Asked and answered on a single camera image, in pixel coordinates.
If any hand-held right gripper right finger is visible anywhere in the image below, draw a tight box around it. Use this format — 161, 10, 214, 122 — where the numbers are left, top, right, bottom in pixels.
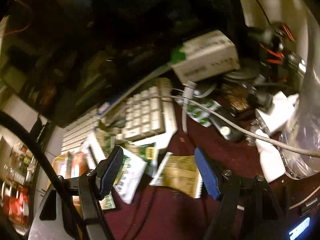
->
194, 147, 288, 240

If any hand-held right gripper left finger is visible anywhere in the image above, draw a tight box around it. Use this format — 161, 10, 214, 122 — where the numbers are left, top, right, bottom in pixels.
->
29, 145, 125, 240

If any white green snack packet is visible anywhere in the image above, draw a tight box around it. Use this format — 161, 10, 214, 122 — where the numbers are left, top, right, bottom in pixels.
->
112, 152, 148, 205
176, 97, 223, 128

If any olive brown snack packet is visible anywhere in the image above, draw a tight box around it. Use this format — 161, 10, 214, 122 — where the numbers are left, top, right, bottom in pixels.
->
150, 152, 202, 198

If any small black device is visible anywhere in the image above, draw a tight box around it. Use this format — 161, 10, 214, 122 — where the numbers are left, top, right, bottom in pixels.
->
209, 110, 247, 143

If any dark red tablecloth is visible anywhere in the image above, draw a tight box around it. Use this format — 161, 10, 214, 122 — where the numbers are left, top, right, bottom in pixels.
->
102, 100, 320, 240

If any small white bottle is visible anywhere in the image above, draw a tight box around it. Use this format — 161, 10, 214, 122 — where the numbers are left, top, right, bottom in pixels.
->
255, 129, 287, 183

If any white keyboard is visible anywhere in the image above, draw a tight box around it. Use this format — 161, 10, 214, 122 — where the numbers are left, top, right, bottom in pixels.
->
61, 77, 178, 155

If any brown patterned tin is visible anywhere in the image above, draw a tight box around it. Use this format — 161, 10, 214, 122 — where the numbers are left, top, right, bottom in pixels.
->
221, 80, 253, 117

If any row of condiment bottles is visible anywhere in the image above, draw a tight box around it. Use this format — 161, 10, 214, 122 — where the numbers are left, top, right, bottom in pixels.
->
4, 142, 35, 183

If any white charger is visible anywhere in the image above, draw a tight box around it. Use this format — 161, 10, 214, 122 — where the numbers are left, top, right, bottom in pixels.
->
255, 91, 299, 135

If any black plug adapter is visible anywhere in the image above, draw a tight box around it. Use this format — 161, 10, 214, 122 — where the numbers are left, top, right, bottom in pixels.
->
246, 80, 274, 110

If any red bag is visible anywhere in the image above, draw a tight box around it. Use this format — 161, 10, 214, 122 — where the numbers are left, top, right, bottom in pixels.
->
5, 192, 30, 223

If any clear plastic container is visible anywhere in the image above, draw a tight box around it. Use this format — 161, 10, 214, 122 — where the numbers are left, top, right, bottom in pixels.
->
277, 2, 320, 180

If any white green cardboard box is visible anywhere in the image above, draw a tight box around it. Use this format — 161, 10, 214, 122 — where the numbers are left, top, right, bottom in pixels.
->
171, 30, 240, 83

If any black computer monitor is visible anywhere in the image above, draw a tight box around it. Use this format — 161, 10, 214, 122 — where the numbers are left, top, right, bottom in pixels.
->
0, 0, 238, 128

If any white thin cable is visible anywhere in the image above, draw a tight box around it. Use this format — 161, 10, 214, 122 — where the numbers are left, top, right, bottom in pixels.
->
139, 94, 320, 158

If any black cable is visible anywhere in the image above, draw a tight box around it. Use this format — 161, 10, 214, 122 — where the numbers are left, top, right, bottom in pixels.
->
0, 110, 85, 233

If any white plug cable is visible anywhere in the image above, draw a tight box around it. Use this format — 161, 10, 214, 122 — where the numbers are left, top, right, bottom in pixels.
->
182, 80, 198, 133

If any red black wire bundle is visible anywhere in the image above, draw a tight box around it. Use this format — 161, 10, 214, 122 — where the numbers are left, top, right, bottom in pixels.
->
257, 22, 300, 80

